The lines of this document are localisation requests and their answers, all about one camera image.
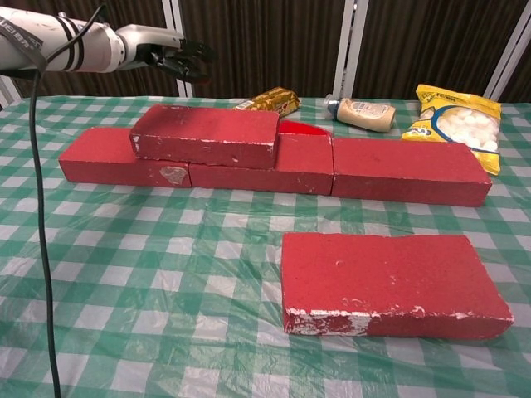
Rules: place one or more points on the yellow snack bag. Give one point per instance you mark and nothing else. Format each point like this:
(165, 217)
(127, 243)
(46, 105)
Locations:
(460, 120)

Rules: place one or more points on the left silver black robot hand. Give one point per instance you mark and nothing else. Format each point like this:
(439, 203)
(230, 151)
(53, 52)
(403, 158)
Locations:
(145, 39)

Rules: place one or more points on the gold biscuit pack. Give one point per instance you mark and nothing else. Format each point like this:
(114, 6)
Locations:
(274, 99)

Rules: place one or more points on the red brick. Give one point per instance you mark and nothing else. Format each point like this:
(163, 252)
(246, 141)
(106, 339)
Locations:
(99, 157)
(207, 128)
(406, 168)
(386, 278)
(303, 159)

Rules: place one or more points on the white partition post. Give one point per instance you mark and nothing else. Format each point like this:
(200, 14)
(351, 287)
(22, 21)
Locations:
(508, 54)
(174, 12)
(8, 93)
(350, 45)

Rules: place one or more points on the red plate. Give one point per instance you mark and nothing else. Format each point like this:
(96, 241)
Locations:
(298, 128)

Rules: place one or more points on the green checked tablecloth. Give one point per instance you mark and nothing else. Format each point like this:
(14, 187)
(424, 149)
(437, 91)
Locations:
(166, 311)

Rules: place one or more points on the mayonnaise squeeze bottle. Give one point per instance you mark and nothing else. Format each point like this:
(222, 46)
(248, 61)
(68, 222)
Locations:
(365, 114)

